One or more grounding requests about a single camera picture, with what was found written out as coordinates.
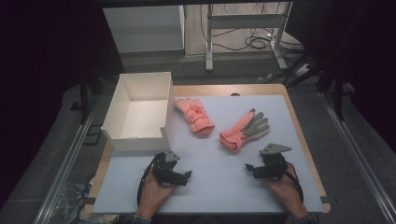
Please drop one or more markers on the white power strip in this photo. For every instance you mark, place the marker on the white power strip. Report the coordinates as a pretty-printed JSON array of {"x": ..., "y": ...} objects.
[{"x": 302, "y": 69}]

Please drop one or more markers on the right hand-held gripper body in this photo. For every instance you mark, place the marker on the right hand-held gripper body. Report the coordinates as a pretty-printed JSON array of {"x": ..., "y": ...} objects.
[{"x": 274, "y": 166}]

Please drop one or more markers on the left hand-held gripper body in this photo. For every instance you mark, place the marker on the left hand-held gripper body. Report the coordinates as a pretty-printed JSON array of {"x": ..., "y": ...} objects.
[{"x": 163, "y": 171}]

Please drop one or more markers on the person's right hand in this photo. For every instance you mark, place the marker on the person's right hand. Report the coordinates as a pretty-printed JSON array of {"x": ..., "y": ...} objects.
[{"x": 289, "y": 193}]

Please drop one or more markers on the dark metal stand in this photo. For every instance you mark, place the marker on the dark metal stand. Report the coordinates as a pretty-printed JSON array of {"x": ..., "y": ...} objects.
[
  {"x": 84, "y": 99},
  {"x": 337, "y": 90}
]

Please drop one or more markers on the pink glove with grey palm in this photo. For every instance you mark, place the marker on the pink glove with grey palm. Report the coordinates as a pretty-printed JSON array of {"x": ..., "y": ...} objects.
[{"x": 246, "y": 129}]

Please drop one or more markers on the clear plastic bag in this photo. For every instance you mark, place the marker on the clear plastic bag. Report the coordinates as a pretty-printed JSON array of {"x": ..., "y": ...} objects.
[{"x": 73, "y": 199}]

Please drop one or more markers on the white cabinet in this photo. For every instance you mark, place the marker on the white cabinet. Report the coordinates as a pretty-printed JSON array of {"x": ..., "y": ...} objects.
[{"x": 143, "y": 28}]

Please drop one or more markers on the white box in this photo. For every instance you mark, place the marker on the white box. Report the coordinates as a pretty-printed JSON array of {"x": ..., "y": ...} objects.
[{"x": 141, "y": 118}]

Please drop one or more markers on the person's left hand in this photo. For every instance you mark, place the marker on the person's left hand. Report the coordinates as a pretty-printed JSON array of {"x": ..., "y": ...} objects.
[{"x": 152, "y": 196}]

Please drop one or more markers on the pale blue table mat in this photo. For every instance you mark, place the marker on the pale blue table mat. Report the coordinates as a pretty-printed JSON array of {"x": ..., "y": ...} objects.
[{"x": 218, "y": 174}]

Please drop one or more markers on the aluminium rail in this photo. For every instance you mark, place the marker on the aluminium rail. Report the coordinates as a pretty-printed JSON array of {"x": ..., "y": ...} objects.
[
  {"x": 65, "y": 168},
  {"x": 358, "y": 155}
]

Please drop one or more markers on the grey metal desk frame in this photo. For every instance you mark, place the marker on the grey metal desk frame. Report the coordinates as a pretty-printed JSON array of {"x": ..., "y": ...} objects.
[{"x": 246, "y": 21}]

